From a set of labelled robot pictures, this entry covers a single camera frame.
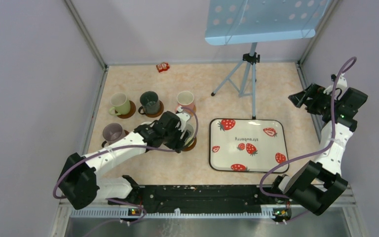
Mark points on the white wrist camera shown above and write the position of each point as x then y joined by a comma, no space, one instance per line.
184,116
341,84

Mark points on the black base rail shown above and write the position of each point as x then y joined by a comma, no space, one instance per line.
201,199

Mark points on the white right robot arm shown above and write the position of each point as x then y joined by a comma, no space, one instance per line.
319,182

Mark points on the dark green mug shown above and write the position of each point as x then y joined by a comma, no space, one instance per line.
149,103

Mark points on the white strawberry tray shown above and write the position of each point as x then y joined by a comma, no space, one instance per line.
246,145

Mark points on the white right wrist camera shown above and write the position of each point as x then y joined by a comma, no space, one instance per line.
341,84

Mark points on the small red box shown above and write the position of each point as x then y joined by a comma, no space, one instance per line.
162,67

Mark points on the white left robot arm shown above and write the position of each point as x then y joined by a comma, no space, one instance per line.
81,182

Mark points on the woven rattan coaster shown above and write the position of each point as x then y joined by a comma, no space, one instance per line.
190,109

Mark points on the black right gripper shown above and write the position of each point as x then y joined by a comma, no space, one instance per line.
315,91

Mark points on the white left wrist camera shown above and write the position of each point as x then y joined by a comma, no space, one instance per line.
184,116

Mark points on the yellow mug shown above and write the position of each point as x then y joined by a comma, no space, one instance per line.
190,131

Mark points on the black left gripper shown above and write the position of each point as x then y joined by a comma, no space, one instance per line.
177,144

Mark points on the light blue music stand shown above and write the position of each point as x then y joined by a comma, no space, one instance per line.
253,21

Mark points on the purple mug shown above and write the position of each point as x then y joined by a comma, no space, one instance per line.
112,133

